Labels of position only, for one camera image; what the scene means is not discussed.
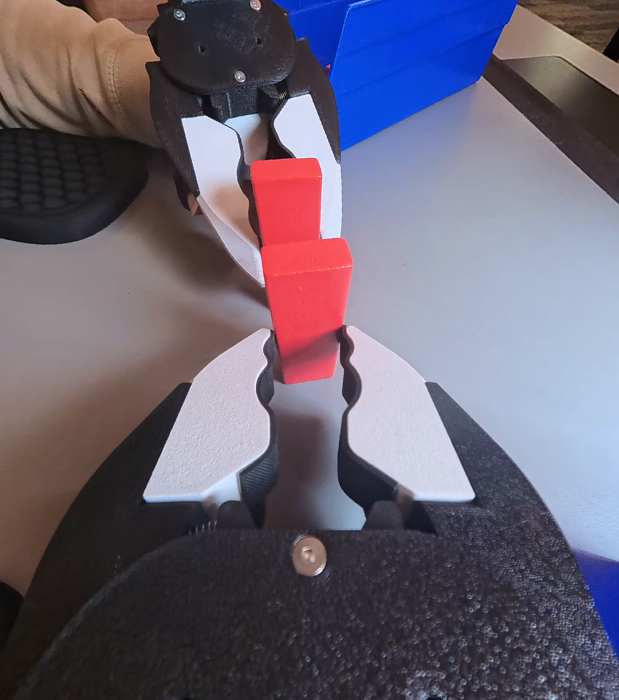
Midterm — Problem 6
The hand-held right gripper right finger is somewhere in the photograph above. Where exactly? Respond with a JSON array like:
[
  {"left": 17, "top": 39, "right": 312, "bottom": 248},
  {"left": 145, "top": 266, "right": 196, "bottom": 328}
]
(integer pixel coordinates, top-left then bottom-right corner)
[{"left": 338, "top": 326, "right": 477, "bottom": 517}]

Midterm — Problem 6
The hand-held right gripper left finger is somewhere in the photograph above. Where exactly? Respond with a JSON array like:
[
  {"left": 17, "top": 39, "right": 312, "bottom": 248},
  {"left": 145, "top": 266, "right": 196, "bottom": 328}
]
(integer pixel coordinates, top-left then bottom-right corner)
[{"left": 142, "top": 327, "right": 280, "bottom": 528}]

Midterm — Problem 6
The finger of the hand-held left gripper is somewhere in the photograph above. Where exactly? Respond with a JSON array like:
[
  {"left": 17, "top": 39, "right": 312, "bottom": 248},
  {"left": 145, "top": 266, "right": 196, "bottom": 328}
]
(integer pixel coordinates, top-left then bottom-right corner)
[
  {"left": 181, "top": 114, "right": 266, "bottom": 288},
  {"left": 270, "top": 94, "right": 344, "bottom": 241}
]

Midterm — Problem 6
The red wooden pillar block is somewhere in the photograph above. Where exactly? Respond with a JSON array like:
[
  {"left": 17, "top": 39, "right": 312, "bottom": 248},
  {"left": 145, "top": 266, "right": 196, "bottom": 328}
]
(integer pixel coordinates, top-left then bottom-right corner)
[
  {"left": 261, "top": 238, "right": 354, "bottom": 385},
  {"left": 251, "top": 157, "right": 324, "bottom": 248}
]

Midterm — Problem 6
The person's left forearm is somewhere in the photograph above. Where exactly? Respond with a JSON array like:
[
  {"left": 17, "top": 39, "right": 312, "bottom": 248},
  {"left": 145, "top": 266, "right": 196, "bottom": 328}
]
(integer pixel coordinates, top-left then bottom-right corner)
[{"left": 0, "top": 0, "right": 176, "bottom": 149}]

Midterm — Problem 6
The dark desk cable cover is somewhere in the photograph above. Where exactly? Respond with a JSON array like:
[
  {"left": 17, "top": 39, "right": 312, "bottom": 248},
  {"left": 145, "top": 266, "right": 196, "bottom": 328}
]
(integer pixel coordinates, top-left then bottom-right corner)
[{"left": 483, "top": 55, "right": 619, "bottom": 241}]

